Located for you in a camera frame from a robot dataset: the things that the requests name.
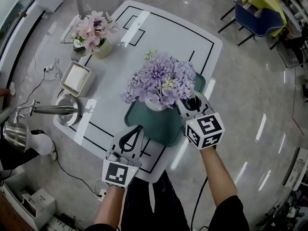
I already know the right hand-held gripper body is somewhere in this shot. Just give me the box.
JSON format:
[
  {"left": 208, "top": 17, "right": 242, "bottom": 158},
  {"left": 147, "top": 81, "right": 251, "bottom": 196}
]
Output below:
[{"left": 180, "top": 105, "right": 226, "bottom": 151}]

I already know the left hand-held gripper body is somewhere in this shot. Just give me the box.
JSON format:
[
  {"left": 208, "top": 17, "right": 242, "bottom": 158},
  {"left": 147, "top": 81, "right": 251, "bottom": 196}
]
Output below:
[{"left": 101, "top": 149, "right": 143, "bottom": 190}]

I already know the person's right forearm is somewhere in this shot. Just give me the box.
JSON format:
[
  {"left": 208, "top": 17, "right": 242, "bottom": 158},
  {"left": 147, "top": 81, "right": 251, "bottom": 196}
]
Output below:
[{"left": 199, "top": 145, "right": 238, "bottom": 208}]

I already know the person's left forearm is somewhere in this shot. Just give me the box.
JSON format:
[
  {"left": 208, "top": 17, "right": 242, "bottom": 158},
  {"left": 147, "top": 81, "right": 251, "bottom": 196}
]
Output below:
[{"left": 93, "top": 185, "right": 126, "bottom": 231}]

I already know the white ceramic flower pot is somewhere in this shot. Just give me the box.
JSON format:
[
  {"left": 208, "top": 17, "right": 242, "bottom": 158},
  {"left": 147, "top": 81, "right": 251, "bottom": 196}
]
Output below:
[{"left": 92, "top": 38, "right": 113, "bottom": 60}]

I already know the dark green tray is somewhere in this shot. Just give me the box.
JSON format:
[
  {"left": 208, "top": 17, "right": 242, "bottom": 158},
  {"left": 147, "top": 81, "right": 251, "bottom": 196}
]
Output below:
[{"left": 123, "top": 71, "right": 207, "bottom": 148}]

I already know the purple artificial flower bouquet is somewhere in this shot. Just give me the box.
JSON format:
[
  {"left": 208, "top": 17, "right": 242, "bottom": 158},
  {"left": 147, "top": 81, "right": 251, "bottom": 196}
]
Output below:
[{"left": 120, "top": 49, "right": 197, "bottom": 109}]

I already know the person's black clothing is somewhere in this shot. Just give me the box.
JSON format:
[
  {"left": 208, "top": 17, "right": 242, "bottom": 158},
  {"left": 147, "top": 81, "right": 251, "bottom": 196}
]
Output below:
[{"left": 84, "top": 171, "right": 251, "bottom": 231}]

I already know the silver desk lamp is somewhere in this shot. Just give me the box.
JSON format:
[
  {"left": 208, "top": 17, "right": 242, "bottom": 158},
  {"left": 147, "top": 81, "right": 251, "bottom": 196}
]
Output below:
[{"left": 1, "top": 93, "right": 84, "bottom": 156}]

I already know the white tissue box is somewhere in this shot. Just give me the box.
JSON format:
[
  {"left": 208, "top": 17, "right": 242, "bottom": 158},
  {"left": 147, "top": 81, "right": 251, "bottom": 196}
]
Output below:
[{"left": 60, "top": 60, "right": 97, "bottom": 98}]

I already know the white cardboard box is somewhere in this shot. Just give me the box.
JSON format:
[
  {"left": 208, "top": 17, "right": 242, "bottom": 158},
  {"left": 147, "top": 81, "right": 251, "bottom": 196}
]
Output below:
[{"left": 21, "top": 188, "right": 57, "bottom": 226}]

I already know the dark blue chair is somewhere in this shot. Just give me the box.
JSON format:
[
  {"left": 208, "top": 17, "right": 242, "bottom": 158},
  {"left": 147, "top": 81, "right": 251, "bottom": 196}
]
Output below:
[{"left": 217, "top": 3, "right": 285, "bottom": 47}]

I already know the pink artificial flower bunch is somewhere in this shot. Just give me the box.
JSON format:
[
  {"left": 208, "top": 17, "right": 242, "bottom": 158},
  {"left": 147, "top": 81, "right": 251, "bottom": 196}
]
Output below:
[{"left": 70, "top": 10, "right": 120, "bottom": 55}]

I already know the white window ledge cabinet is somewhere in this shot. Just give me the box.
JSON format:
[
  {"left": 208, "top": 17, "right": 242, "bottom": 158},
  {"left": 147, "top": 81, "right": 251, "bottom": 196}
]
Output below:
[{"left": 0, "top": 0, "right": 48, "bottom": 88}]

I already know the black floor cable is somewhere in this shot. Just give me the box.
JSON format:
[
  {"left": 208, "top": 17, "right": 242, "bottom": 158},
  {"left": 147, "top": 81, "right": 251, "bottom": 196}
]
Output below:
[{"left": 51, "top": 140, "right": 103, "bottom": 198}]

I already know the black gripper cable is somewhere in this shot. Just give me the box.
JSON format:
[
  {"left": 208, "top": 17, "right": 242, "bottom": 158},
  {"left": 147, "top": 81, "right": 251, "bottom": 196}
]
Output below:
[{"left": 191, "top": 176, "right": 209, "bottom": 231}]

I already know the white floor cable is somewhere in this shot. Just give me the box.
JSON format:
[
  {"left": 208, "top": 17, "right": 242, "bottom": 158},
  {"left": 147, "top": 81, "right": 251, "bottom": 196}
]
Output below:
[{"left": 30, "top": 52, "right": 64, "bottom": 82}]

